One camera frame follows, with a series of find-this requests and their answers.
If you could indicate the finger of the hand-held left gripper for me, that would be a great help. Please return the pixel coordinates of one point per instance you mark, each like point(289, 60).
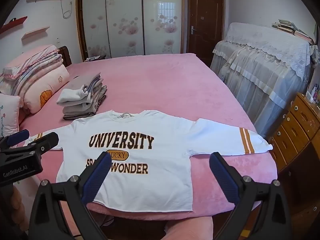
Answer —
point(46, 142)
point(18, 136)

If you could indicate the dark wooden nightstand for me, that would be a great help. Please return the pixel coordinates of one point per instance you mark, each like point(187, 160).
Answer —
point(93, 59)

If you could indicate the beige speckled folded garment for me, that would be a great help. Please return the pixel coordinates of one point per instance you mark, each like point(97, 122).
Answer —
point(81, 108)

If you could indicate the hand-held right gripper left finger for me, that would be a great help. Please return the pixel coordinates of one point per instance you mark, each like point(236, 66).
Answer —
point(96, 177)

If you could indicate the white printed sweatshirt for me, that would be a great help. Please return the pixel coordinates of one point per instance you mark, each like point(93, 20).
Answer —
point(150, 192)

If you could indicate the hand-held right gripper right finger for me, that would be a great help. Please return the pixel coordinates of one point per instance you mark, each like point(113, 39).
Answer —
point(223, 177)

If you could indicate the pink pillow with orange print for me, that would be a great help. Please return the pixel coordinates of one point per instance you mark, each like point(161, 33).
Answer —
point(50, 85)

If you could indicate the cosmetic bottles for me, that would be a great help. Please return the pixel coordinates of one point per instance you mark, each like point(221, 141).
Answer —
point(312, 92)

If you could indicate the dark wooden headboard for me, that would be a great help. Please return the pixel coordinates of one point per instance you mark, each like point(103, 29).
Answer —
point(65, 55)

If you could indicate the stack of books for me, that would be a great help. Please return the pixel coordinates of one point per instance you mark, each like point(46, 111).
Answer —
point(287, 26)

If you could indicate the person's left hand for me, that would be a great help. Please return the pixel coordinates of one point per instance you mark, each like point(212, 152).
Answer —
point(19, 205)

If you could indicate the brown wooden door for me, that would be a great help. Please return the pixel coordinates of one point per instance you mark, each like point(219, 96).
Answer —
point(205, 30)

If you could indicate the folded pastel blankets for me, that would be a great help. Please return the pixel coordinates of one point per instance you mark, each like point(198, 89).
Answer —
point(32, 62)

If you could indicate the wooden dresser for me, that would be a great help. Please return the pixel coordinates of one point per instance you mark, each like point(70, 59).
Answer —
point(300, 125)

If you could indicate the white embroidered pillow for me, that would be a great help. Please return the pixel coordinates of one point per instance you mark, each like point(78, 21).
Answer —
point(8, 115)

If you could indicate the floral sliding door wardrobe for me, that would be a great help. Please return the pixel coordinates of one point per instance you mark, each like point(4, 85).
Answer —
point(125, 17)

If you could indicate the taupe folded garment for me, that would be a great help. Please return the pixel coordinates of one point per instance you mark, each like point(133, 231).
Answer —
point(83, 80)

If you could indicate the red wall shelf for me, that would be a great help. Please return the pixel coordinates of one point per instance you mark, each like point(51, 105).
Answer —
point(15, 22)

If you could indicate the white fleece folded garment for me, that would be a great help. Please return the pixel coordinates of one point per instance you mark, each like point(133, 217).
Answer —
point(72, 96)

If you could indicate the pink wall shelf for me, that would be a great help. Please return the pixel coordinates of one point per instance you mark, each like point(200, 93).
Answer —
point(35, 33)

